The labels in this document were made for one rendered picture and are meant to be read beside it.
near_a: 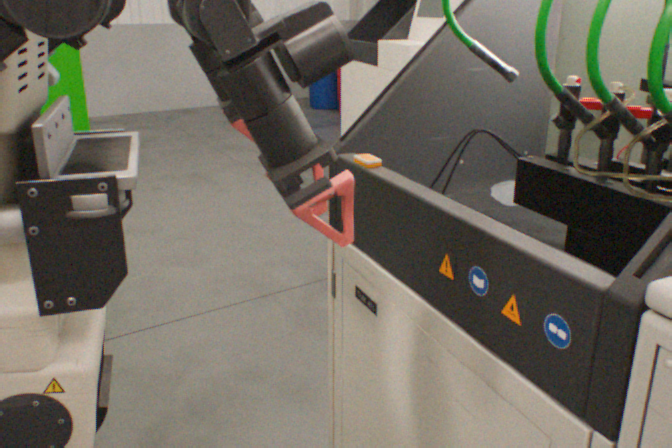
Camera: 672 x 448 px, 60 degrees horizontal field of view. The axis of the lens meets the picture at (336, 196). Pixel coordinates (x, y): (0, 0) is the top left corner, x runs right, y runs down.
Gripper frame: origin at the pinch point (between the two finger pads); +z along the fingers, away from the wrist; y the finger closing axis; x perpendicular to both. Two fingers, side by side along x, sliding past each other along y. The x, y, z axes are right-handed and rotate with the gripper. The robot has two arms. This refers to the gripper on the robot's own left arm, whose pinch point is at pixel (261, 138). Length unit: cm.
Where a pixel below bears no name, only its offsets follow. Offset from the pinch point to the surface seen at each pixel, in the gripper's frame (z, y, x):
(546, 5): -6, -34, -38
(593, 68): 1, -42, -36
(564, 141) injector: 19, -24, -41
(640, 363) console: 20, -63, -18
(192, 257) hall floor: 86, 180, 51
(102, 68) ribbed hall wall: 9, 610, 85
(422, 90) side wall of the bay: 9.7, 6.4, -32.9
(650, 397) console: 23, -65, -17
